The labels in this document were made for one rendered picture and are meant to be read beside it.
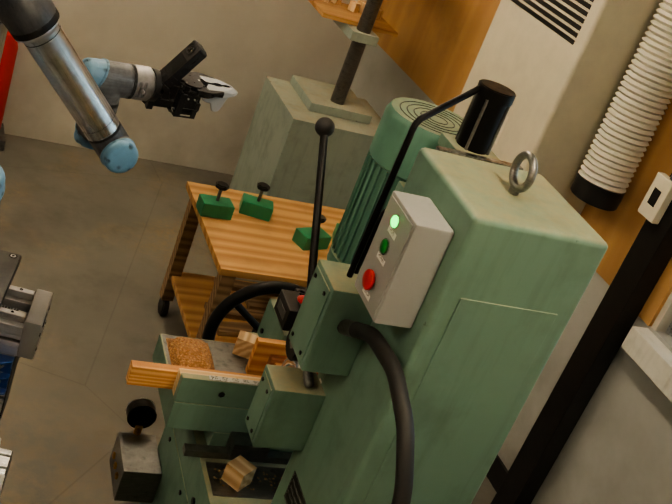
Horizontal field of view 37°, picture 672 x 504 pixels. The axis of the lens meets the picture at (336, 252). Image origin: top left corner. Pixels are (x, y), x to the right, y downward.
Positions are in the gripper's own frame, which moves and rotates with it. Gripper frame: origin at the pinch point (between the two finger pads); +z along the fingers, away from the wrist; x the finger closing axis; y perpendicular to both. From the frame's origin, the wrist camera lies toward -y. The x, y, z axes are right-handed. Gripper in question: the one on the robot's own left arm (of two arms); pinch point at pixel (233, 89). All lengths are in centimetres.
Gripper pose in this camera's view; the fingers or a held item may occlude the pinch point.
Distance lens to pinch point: 232.2
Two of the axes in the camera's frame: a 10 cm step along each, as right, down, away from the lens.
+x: 4.3, 6.3, -6.5
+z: 8.1, 0.5, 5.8
